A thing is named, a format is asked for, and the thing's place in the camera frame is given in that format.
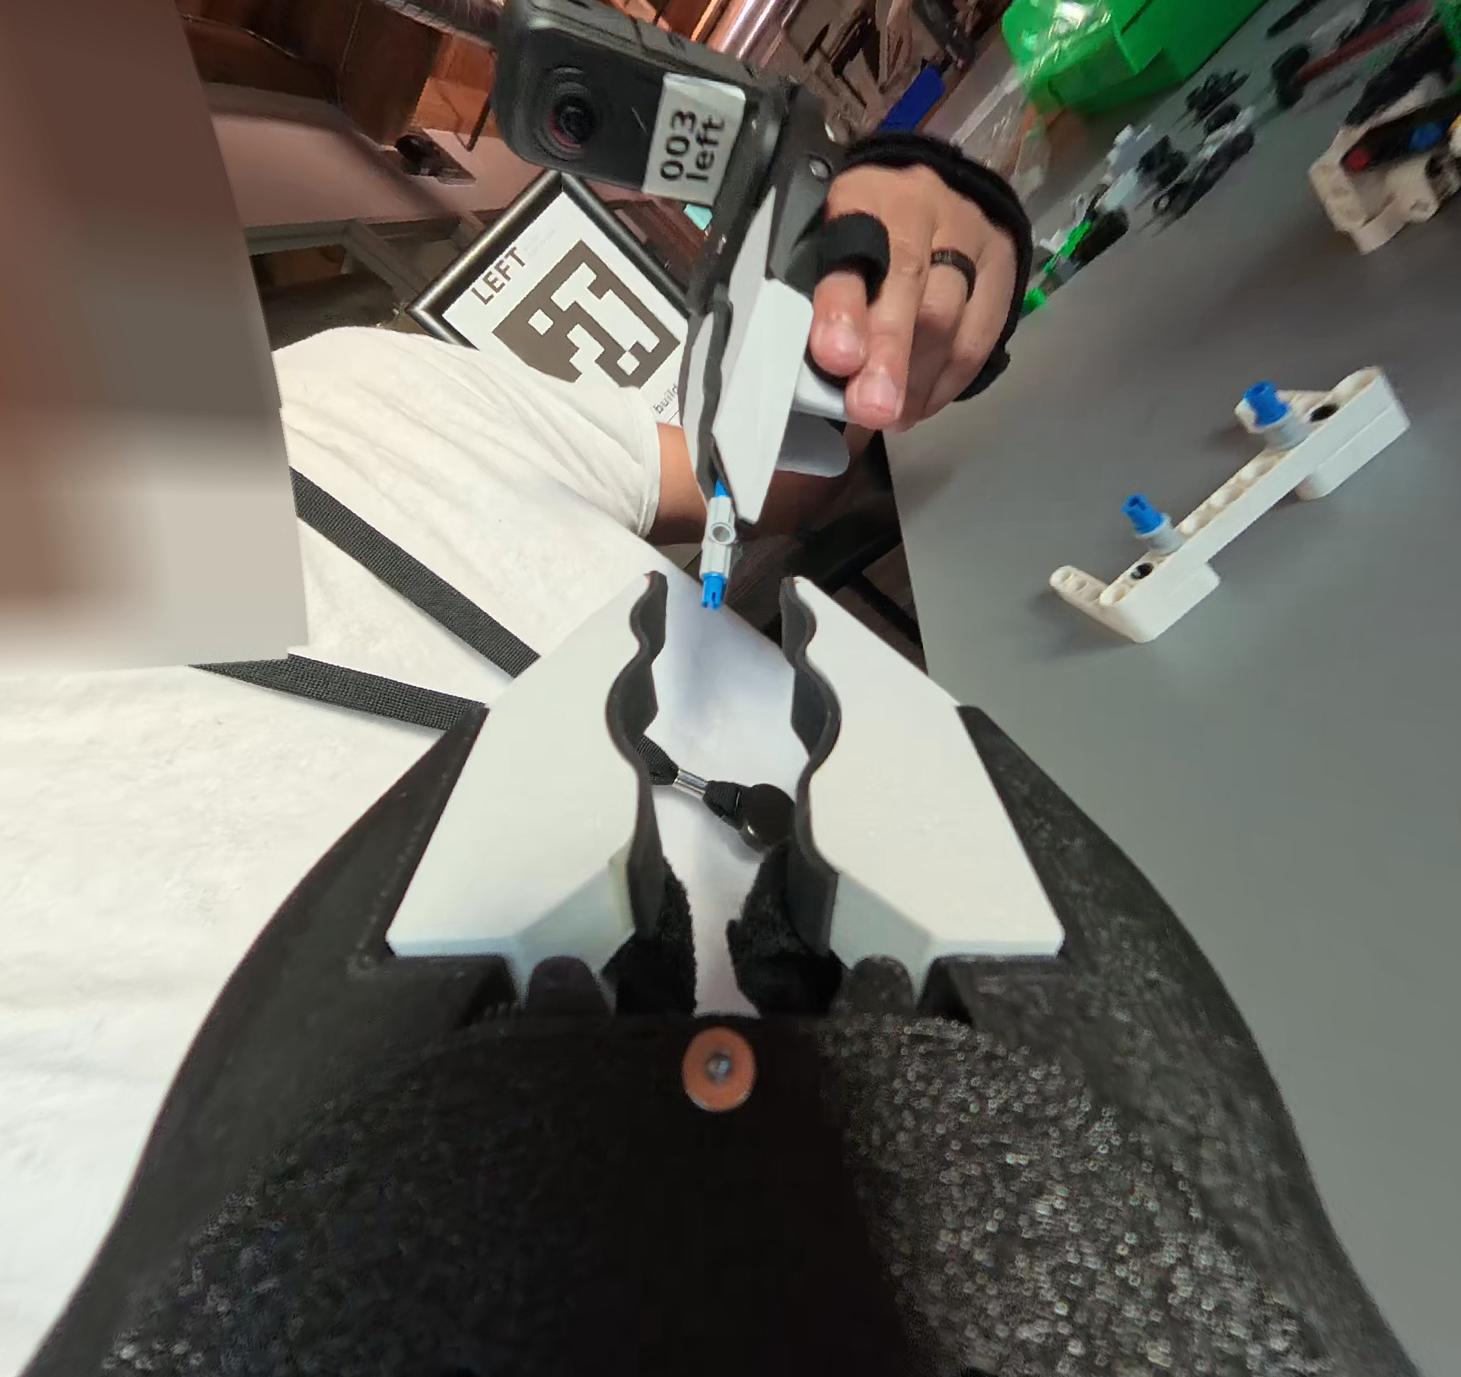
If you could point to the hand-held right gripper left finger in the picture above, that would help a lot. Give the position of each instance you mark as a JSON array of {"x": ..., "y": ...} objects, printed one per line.
[{"x": 525, "y": 828}]

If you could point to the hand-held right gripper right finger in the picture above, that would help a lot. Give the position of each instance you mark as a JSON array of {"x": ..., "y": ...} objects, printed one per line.
[{"x": 936, "y": 828}]

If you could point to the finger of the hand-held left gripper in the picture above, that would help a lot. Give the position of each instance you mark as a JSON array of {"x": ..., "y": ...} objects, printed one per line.
[{"x": 771, "y": 371}]

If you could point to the grey lego pin connector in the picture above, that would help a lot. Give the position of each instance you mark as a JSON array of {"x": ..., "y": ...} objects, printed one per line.
[{"x": 719, "y": 537}]

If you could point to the white lego beam frame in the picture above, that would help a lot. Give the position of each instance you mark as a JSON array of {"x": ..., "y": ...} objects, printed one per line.
[{"x": 1233, "y": 509}]

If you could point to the scatter of black white lego pieces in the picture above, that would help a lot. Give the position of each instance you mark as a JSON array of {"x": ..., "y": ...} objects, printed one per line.
[{"x": 1198, "y": 177}]

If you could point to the partly built lego vehicle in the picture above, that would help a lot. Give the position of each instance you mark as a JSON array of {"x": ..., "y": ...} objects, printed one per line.
[{"x": 1380, "y": 201}]

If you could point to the person's left hand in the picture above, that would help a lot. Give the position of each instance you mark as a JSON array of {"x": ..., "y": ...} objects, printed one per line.
[{"x": 912, "y": 338}]

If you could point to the framed marker sign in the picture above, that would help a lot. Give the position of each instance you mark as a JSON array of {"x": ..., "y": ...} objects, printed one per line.
[{"x": 571, "y": 314}]

